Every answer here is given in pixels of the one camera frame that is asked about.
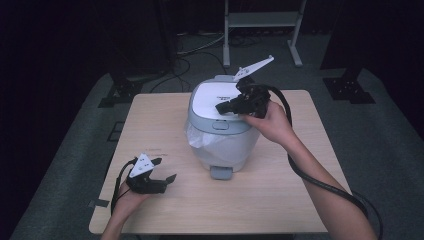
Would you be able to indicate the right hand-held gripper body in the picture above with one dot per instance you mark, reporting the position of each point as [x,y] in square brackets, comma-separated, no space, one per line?
[255,100]

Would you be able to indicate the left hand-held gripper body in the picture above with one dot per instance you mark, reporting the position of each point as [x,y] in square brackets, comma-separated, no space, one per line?
[141,166]

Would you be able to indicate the white grey pedal trash bin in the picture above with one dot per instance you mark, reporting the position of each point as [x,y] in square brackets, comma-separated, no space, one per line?
[210,100]

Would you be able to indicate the person's right hand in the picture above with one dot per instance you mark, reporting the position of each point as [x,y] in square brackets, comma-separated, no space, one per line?
[275,125]

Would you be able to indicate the person's left hand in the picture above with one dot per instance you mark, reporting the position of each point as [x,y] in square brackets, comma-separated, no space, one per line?
[128,203]

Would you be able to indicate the translucent white bin liner bag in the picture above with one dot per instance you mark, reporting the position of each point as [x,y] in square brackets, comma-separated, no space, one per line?
[216,146]

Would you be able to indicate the dark rectangular floor plate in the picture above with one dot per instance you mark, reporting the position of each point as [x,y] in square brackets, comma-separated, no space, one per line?
[115,131]

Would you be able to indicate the grey tape piece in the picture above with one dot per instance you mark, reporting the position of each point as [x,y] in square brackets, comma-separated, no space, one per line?
[99,203]

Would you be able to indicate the white metal stand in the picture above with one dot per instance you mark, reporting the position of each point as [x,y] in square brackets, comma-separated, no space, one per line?
[260,19]

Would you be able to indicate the black stand with base plate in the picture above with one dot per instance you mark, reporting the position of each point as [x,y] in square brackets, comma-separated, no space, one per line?
[348,90]
[123,90]

